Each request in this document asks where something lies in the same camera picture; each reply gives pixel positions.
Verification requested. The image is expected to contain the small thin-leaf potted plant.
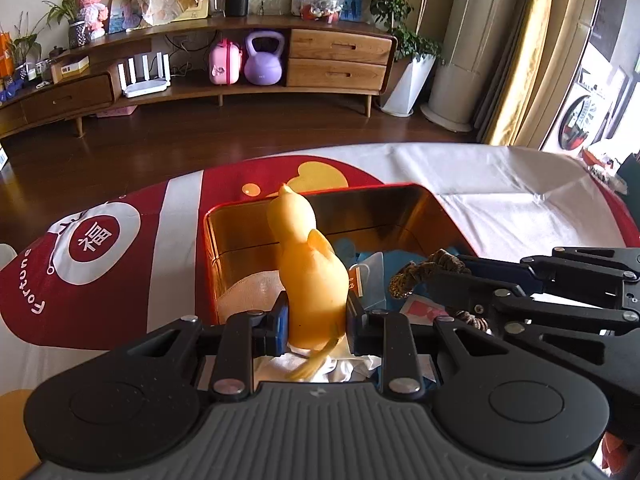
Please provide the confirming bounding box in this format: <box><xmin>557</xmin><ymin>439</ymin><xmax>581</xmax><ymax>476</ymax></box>
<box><xmin>2</xmin><ymin>12</ymin><xmax>46</xmax><ymax>81</ymax></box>

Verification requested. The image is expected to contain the white column air conditioner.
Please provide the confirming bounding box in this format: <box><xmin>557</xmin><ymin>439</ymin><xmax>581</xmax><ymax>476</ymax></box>
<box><xmin>420</xmin><ymin>0</ymin><xmax>521</xmax><ymax>133</ymax></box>

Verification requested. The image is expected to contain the plant in patterned pot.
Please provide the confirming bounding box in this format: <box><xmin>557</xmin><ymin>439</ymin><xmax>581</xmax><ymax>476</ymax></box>
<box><xmin>42</xmin><ymin>0</ymin><xmax>93</xmax><ymax>50</ymax></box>

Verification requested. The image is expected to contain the orange paper bag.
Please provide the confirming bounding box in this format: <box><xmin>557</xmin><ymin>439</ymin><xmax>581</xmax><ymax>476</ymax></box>
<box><xmin>0</xmin><ymin>30</ymin><xmax>16</xmax><ymax>86</ymax></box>

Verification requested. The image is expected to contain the brown patterned hair scrunchie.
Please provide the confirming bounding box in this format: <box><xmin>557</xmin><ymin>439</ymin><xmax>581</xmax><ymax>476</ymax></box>
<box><xmin>389</xmin><ymin>249</ymin><xmax>493</xmax><ymax>331</ymax></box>

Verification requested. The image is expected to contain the purple kettlebell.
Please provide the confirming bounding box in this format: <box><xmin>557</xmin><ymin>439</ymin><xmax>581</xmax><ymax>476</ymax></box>
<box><xmin>244</xmin><ymin>31</ymin><xmax>287</xmax><ymax>86</ymax></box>

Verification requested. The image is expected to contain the yellow curtain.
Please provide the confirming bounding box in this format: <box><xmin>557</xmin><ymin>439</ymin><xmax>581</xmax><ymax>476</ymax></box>
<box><xmin>480</xmin><ymin>0</ymin><xmax>598</xmax><ymax>151</ymax></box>

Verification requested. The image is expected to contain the white router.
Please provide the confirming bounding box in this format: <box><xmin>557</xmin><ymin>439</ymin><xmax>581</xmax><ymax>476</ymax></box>
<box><xmin>117</xmin><ymin>52</ymin><xmax>172</xmax><ymax>98</ymax></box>

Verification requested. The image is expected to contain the wooden TV cabinet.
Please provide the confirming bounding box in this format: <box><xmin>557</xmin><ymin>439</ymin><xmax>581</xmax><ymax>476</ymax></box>
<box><xmin>0</xmin><ymin>14</ymin><xmax>398</xmax><ymax>138</ymax></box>

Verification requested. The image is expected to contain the red and yellow printed tablecloth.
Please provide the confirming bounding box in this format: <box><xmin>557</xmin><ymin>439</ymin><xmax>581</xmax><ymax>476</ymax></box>
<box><xmin>0</xmin><ymin>142</ymin><xmax>640</xmax><ymax>480</ymax></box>

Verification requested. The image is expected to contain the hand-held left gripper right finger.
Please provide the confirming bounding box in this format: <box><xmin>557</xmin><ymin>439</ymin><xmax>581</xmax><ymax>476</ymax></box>
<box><xmin>345</xmin><ymin>290</ymin><xmax>483</xmax><ymax>396</ymax></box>

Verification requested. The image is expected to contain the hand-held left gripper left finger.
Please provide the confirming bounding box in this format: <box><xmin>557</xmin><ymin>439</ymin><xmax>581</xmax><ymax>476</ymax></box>
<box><xmin>165</xmin><ymin>292</ymin><xmax>292</xmax><ymax>397</ymax></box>

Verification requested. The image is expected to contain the red tin box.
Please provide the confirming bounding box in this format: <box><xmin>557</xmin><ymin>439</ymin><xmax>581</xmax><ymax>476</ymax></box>
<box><xmin>202</xmin><ymin>182</ymin><xmax>481</xmax><ymax>326</ymax></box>

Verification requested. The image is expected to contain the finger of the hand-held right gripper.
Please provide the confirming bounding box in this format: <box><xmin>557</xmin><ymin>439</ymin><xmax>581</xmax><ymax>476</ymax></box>
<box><xmin>430</xmin><ymin>247</ymin><xmax>640</xmax><ymax>297</ymax></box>
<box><xmin>435</xmin><ymin>285</ymin><xmax>640</xmax><ymax>361</ymax></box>

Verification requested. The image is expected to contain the small white and yellow box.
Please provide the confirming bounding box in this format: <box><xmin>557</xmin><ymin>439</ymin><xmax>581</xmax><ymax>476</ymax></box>
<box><xmin>50</xmin><ymin>56</ymin><xmax>91</xmax><ymax>83</ymax></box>

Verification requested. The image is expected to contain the pink small case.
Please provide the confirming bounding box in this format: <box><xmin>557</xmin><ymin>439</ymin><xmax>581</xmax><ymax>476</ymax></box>
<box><xmin>208</xmin><ymin>40</ymin><xmax>246</xmax><ymax>86</ymax></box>

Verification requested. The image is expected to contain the large plant in white pot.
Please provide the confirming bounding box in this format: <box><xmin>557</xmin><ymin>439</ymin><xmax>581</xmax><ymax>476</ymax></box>
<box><xmin>362</xmin><ymin>0</ymin><xmax>443</xmax><ymax>118</ymax></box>

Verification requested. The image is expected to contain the white washing machine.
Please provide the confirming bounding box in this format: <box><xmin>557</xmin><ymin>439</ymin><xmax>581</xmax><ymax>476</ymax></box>
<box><xmin>555</xmin><ymin>40</ymin><xmax>631</xmax><ymax>153</ymax></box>

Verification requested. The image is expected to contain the pink plush toy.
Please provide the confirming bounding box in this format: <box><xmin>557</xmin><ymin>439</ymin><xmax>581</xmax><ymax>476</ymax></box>
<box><xmin>72</xmin><ymin>0</ymin><xmax>112</xmax><ymax>38</ymax></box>

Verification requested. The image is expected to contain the pink packet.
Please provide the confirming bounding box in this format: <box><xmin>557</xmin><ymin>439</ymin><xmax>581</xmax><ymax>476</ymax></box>
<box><xmin>402</xmin><ymin>292</ymin><xmax>453</xmax><ymax>321</ymax></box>

